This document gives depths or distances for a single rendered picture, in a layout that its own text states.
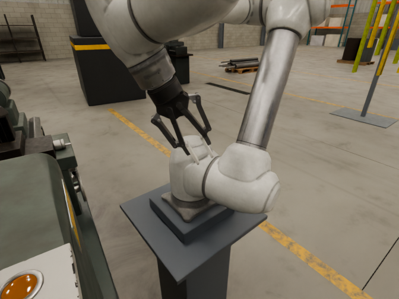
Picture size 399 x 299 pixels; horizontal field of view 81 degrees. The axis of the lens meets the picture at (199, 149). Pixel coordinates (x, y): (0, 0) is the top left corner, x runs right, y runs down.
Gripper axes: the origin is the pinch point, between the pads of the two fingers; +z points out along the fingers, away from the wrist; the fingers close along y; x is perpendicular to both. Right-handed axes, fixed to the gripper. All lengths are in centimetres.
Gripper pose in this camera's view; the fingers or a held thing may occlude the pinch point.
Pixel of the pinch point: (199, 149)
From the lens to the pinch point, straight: 62.2
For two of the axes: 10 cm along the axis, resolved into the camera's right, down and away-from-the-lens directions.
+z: 4.3, 7.4, 5.1
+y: 8.9, -4.4, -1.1
